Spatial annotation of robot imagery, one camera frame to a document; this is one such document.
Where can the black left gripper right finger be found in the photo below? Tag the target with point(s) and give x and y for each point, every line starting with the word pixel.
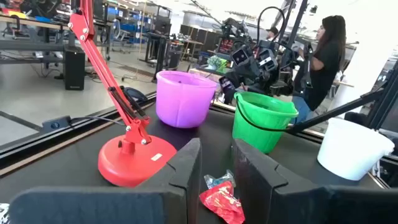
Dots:
pixel 311 205

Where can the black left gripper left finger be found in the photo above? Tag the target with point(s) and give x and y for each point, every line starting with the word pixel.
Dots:
pixel 93 205

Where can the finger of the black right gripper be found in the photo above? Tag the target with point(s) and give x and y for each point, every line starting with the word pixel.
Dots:
pixel 227 91

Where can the red Skittles candy packet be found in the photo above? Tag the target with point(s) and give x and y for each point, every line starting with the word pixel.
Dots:
pixel 222 202

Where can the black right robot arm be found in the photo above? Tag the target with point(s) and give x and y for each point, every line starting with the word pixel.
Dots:
pixel 233 29

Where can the green basket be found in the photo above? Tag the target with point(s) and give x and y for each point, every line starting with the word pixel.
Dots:
pixel 222 63

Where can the green plastic bucket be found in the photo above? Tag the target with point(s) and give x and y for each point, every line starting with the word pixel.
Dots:
pixel 258 124

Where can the purple plastic bucket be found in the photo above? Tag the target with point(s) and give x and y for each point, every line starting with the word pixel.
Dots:
pixel 183 102

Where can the person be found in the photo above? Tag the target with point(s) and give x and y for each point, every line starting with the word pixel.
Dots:
pixel 326 68
pixel 272 32

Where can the black table mat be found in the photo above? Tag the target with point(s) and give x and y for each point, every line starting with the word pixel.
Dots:
pixel 62 168

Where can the red desk lamp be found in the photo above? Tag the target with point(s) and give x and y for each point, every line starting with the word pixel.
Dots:
pixel 133 161

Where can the dark storage cabinets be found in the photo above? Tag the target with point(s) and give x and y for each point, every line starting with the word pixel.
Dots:
pixel 199 35

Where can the white plastic bucket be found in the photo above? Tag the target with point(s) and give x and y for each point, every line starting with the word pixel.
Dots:
pixel 351 152

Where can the black desk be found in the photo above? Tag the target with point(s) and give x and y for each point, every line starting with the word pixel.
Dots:
pixel 160 49

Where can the shelving with blue bins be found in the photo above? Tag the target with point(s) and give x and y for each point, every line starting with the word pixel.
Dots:
pixel 130 26

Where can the office chair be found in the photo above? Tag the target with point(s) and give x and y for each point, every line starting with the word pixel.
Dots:
pixel 119 32

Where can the black computer tower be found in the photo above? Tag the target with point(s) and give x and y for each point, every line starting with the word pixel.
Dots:
pixel 74 68

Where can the wooden workbench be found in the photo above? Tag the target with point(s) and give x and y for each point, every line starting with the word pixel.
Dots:
pixel 31 22

